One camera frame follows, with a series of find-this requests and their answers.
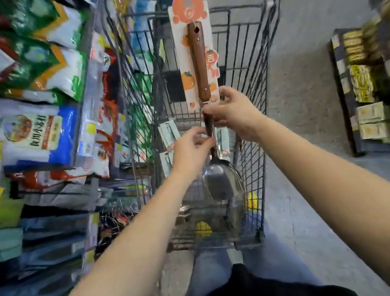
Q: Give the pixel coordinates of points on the person's left hand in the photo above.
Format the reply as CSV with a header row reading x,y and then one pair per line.
x,y
188,154

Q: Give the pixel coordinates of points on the person's right hand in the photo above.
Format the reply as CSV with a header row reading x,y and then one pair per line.
x,y
239,113

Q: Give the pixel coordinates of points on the person's right thumb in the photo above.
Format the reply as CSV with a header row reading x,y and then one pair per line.
x,y
211,110

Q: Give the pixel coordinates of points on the person's left thumb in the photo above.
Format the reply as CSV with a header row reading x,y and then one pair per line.
x,y
206,145

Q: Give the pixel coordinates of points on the steel spatula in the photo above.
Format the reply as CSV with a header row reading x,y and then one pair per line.
x,y
199,62

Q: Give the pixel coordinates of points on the person's left forearm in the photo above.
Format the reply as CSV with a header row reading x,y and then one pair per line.
x,y
131,255

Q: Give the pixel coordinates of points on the person's right forearm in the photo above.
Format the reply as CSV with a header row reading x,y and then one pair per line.
x,y
337,188

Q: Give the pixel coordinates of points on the carded peeler pack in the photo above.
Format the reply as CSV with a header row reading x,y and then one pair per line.
x,y
169,133
223,141
166,163

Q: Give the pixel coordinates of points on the steel cookware with yellow labels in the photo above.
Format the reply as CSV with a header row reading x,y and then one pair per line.
x,y
207,219

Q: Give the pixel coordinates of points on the person's blue jeans legs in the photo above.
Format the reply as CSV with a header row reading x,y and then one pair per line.
x,y
275,260

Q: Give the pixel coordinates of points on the green and white rice bag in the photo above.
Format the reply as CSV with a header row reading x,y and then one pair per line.
x,y
61,73
44,18

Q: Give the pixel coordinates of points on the shelf unit with boxed goods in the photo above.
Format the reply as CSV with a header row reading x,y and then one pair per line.
x,y
383,82

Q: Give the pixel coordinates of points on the blue and white rice bag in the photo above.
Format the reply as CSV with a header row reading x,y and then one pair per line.
x,y
31,135

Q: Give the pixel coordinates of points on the grocery shelf unit with tags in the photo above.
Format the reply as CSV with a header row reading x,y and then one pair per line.
x,y
17,230

